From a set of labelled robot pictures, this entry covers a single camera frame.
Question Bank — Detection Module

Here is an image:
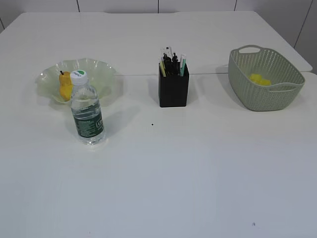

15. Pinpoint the green woven plastic basket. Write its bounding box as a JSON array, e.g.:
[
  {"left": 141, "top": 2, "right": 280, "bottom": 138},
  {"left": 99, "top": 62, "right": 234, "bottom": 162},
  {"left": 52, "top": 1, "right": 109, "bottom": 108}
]
[{"left": 228, "top": 45, "right": 305, "bottom": 112}]

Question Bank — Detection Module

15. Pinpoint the clear plastic water bottle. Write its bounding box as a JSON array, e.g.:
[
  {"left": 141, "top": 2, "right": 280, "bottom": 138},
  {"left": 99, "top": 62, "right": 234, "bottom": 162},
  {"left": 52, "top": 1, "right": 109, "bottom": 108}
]
[{"left": 70, "top": 69, "right": 105, "bottom": 145}]

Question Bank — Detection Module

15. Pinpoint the yellow pear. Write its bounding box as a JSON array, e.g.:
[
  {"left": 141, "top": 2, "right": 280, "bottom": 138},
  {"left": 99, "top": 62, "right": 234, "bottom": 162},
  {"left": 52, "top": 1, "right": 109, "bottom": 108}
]
[{"left": 59, "top": 71, "right": 73, "bottom": 101}]

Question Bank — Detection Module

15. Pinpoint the black pen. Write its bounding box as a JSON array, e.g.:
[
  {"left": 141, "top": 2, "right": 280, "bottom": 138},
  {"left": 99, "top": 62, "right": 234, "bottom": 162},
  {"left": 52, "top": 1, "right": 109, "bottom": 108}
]
[
  {"left": 163, "top": 53, "right": 171, "bottom": 76},
  {"left": 166, "top": 57, "right": 174, "bottom": 75},
  {"left": 172, "top": 52, "right": 179, "bottom": 75}
]

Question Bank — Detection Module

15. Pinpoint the black square pen holder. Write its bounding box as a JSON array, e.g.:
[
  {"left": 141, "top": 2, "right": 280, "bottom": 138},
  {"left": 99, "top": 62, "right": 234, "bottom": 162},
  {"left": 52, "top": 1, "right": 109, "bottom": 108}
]
[{"left": 158, "top": 65, "right": 190, "bottom": 108}]

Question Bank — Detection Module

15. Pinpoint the clear plastic ruler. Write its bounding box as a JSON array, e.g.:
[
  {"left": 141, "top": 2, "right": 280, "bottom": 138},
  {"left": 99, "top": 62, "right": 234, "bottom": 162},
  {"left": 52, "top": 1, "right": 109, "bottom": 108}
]
[{"left": 160, "top": 46, "right": 173, "bottom": 61}]

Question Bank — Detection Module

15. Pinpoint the yellow utility knife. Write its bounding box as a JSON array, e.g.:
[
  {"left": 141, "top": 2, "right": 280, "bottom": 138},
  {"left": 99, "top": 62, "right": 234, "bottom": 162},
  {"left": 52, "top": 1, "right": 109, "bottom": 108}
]
[{"left": 159, "top": 60, "right": 166, "bottom": 77}]

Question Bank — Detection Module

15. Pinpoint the green wavy glass plate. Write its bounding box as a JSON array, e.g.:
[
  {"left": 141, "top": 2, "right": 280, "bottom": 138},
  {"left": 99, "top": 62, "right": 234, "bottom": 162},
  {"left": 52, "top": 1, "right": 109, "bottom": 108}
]
[{"left": 36, "top": 58, "right": 116, "bottom": 104}]

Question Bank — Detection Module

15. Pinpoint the mint green utility knife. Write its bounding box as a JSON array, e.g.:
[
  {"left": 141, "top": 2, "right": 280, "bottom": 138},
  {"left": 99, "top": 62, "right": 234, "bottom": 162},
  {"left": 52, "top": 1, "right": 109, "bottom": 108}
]
[{"left": 179, "top": 54, "right": 186, "bottom": 77}]

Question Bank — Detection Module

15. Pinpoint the yellow waste paper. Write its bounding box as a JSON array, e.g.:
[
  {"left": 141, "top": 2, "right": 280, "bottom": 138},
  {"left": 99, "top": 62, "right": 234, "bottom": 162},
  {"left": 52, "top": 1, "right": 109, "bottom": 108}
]
[{"left": 249, "top": 73, "right": 271, "bottom": 86}]

